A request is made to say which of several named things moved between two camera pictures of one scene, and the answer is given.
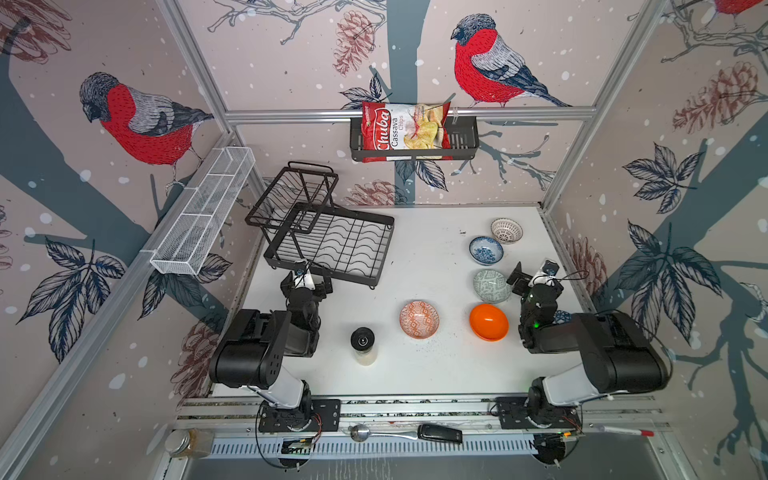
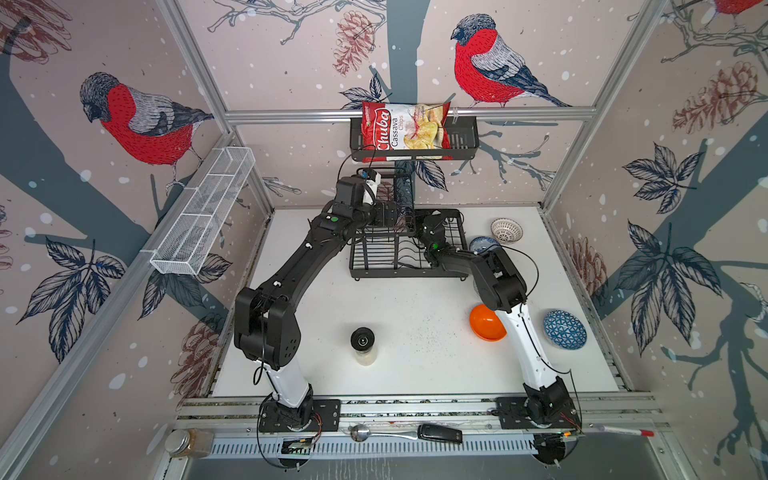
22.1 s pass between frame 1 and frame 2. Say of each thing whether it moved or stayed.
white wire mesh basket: stayed
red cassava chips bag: stayed
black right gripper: moved
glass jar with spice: stayed
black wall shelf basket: stayed
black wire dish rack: moved
